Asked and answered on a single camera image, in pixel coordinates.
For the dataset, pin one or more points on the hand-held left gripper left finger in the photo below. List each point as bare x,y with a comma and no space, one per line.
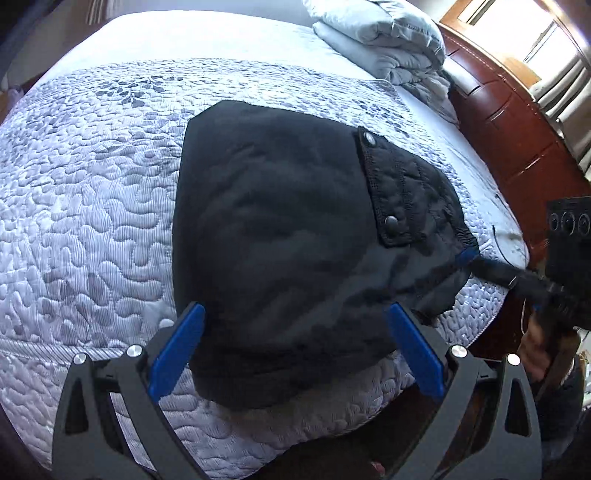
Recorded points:
178,344

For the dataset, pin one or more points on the narrow wooden frame window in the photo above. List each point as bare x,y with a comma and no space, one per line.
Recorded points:
517,27

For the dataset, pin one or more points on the purple quilted bed cover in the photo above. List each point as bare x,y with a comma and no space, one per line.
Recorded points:
92,207

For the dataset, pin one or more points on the folded grey duvet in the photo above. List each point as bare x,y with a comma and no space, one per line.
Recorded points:
392,37

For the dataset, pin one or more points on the grey window curtain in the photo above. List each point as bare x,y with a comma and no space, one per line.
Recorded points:
565,106

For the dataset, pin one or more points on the person's right hand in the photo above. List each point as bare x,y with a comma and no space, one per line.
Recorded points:
542,346

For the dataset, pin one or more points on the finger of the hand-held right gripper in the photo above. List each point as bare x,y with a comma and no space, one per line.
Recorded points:
489,270

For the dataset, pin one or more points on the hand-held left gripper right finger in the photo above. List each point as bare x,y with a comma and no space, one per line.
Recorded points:
415,344

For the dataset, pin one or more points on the bed with light blue sheet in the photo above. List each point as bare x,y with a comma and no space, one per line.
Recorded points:
221,37

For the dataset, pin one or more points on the dark wooden headboard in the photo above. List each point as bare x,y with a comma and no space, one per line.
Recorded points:
512,129

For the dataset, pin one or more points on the black pants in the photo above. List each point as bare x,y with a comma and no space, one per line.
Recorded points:
286,249

